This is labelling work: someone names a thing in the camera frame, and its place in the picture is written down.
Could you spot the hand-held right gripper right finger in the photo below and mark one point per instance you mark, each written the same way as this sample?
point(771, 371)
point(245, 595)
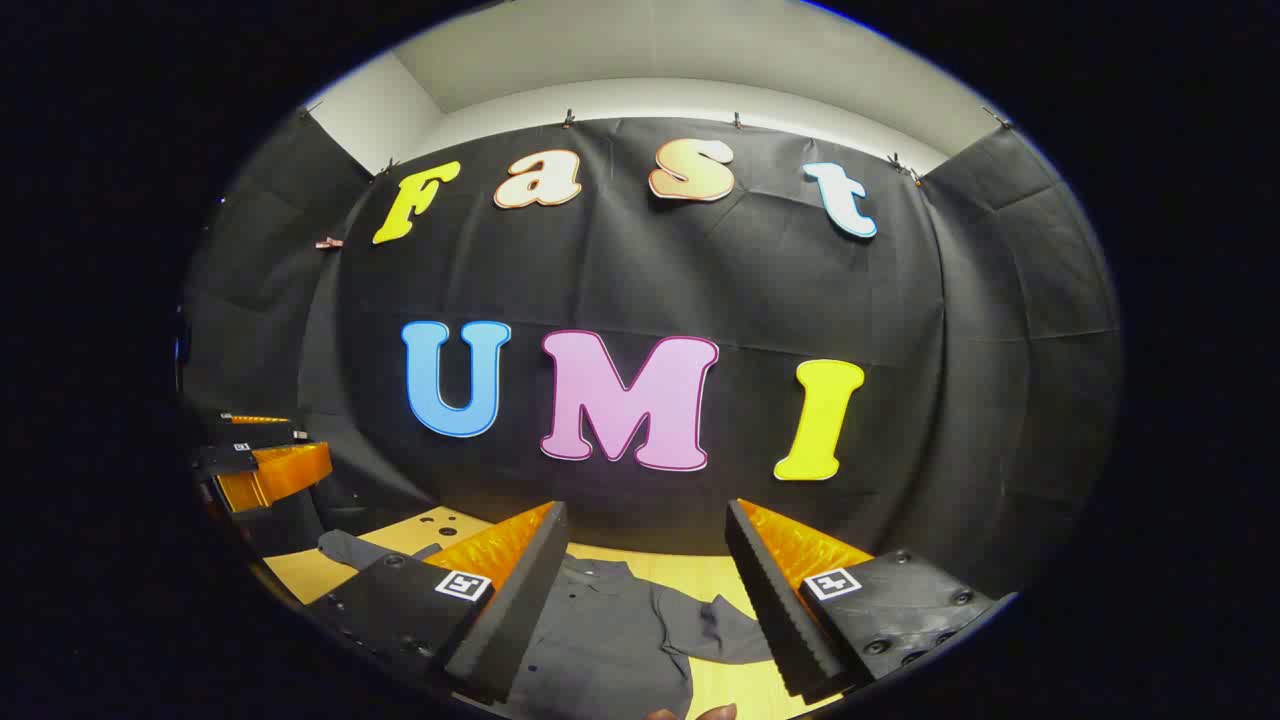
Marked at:
point(775, 610)

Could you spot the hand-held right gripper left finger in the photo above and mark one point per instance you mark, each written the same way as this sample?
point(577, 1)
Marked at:
point(520, 600)

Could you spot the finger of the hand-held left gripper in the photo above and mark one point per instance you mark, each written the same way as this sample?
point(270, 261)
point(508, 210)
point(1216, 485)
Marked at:
point(255, 428)
point(285, 468)

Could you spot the grey button shirt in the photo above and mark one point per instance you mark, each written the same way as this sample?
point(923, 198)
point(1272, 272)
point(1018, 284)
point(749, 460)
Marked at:
point(610, 640)

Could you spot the black backdrop cloth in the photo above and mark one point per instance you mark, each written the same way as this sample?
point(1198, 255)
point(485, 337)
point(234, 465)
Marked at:
point(700, 290)

